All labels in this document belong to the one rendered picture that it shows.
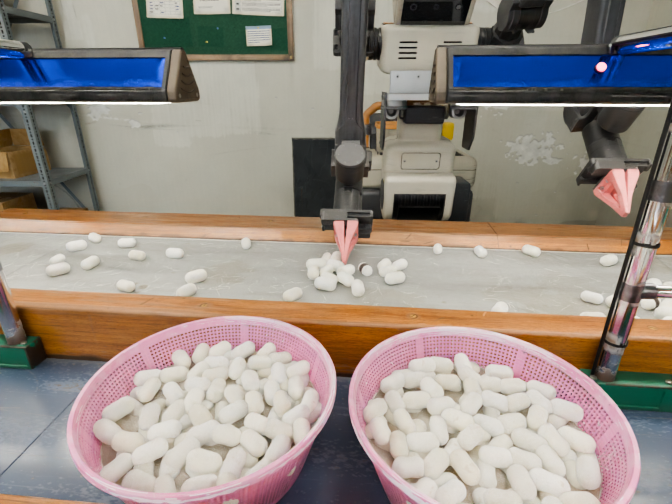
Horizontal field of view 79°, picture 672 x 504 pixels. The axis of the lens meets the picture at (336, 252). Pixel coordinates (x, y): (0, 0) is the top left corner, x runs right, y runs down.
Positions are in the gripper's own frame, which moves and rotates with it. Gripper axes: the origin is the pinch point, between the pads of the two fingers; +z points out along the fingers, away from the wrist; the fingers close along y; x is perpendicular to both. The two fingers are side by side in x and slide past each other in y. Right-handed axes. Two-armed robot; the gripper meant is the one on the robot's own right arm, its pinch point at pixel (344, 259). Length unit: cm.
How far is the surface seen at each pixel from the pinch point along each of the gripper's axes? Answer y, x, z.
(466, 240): 25.5, 8.9, -10.1
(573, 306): 37.0, -6.0, 9.8
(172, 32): -114, 78, -184
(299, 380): -3.3, -19.4, 25.8
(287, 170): -50, 144, -136
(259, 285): -14.3, -3.8, 7.6
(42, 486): -29, -21, 38
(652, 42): 34, -38, -8
